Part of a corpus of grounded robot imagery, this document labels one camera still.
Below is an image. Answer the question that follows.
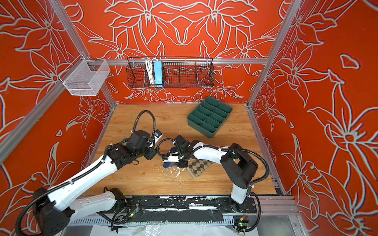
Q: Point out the brown argyle sock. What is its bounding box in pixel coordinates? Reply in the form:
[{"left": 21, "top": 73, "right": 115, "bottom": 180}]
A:
[{"left": 186, "top": 159, "right": 213, "bottom": 179}]

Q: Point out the black wire wall basket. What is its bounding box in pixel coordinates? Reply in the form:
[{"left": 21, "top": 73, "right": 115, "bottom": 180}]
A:
[{"left": 127, "top": 57, "right": 215, "bottom": 89}]

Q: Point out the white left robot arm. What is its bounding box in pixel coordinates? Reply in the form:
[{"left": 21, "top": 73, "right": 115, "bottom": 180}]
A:
[{"left": 15, "top": 130, "right": 162, "bottom": 236}]

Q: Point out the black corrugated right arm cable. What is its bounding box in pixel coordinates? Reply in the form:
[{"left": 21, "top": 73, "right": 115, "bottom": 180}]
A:
[{"left": 221, "top": 147, "right": 270, "bottom": 186}]

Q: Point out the clear plastic wall bin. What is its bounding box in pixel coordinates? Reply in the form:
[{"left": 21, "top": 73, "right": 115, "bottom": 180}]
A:
[{"left": 58, "top": 55, "right": 110, "bottom": 96}]

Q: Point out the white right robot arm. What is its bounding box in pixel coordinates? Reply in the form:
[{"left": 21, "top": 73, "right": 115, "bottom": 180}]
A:
[{"left": 167, "top": 135, "right": 258, "bottom": 205}]

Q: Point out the green divided organizer tray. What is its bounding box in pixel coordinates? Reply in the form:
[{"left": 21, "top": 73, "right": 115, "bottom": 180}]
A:
[{"left": 187, "top": 97, "right": 233, "bottom": 138}]

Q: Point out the white cable bundle in basket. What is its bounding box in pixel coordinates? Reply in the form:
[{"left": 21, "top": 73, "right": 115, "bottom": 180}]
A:
[{"left": 145, "top": 58, "right": 156, "bottom": 86}]

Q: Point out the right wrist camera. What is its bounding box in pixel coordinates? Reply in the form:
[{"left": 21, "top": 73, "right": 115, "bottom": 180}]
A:
[{"left": 162, "top": 153, "right": 180, "bottom": 163}]

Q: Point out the blue box in basket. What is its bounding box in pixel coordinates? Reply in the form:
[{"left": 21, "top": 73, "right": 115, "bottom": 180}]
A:
[{"left": 154, "top": 61, "right": 163, "bottom": 87}]

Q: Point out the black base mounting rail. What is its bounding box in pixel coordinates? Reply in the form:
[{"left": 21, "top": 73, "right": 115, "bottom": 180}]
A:
[{"left": 100, "top": 194, "right": 258, "bottom": 225}]

